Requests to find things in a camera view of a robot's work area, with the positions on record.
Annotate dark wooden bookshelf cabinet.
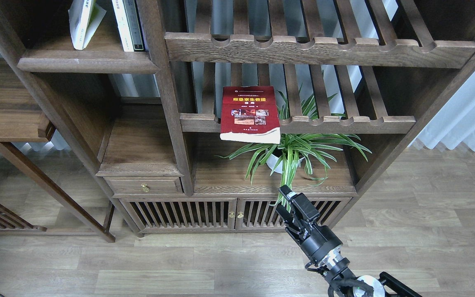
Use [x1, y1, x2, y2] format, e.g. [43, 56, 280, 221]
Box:
[0, 0, 475, 235]

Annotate green spider plant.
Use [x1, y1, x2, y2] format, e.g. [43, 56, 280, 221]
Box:
[219, 86, 372, 224]

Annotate dark green upright book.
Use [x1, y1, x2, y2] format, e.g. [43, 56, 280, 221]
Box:
[123, 0, 145, 52]

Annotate white pleated curtain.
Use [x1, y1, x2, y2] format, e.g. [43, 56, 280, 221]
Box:
[411, 72, 475, 151]

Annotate white upright book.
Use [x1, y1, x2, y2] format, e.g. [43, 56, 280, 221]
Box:
[111, 0, 134, 52]

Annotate brass drawer knob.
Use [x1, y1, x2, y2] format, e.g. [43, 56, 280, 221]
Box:
[140, 184, 150, 193]

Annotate white plant pot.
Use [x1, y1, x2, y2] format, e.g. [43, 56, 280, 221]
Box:
[266, 150, 305, 174]

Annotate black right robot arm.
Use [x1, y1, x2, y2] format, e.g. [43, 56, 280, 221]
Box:
[276, 185, 420, 297]

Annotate wooden side table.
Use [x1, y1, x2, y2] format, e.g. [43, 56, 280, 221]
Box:
[0, 58, 115, 243]

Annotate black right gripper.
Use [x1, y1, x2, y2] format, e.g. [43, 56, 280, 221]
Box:
[276, 185, 322, 244]

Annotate red book with photos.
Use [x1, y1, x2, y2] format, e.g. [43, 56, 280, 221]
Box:
[220, 86, 281, 144]

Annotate white green leaning book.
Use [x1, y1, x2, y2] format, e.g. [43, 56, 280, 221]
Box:
[68, 0, 106, 50]

